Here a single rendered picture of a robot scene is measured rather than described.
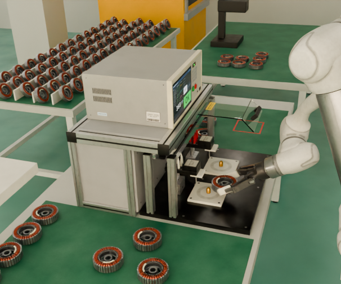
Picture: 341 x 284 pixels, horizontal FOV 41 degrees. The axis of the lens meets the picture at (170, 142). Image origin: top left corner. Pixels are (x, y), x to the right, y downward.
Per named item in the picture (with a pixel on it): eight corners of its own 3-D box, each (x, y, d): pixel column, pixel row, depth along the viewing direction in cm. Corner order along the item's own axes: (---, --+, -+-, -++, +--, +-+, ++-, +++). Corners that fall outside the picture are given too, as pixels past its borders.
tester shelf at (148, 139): (212, 92, 229) (212, 84, 227) (169, 156, 172) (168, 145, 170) (132, 85, 242) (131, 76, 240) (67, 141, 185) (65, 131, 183)
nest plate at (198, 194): (228, 188, 205) (228, 186, 205) (220, 207, 193) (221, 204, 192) (196, 183, 210) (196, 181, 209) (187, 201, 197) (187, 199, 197)
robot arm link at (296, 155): (287, 182, 182) (286, 159, 191) (324, 169, 174) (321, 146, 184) (274, 165, 177) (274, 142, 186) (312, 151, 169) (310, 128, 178)
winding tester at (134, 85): (201, 91, 219) (202, 49, 209) (173, 129, 182) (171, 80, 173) (128, 84, 230) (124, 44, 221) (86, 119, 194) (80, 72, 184)
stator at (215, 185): (239, 183, 200) (239, 176, 198) (234, 196, 190) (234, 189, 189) (215, 179, 203) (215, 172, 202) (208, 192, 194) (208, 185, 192)
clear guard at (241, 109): (262, 111, 222) (263, 100, 219) (254, 132, 202) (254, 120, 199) (198, 105, 232) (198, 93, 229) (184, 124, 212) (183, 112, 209)
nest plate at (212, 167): (239, 162, 226) (239, 160, 225) (232, 177, 213) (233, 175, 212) (210, 158, 230) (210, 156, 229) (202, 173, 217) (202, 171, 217)
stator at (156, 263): (170, 265, 165) (170, 257, 164) (167, 288, 155) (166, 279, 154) (140, 263, 167) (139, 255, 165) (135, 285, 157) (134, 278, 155)
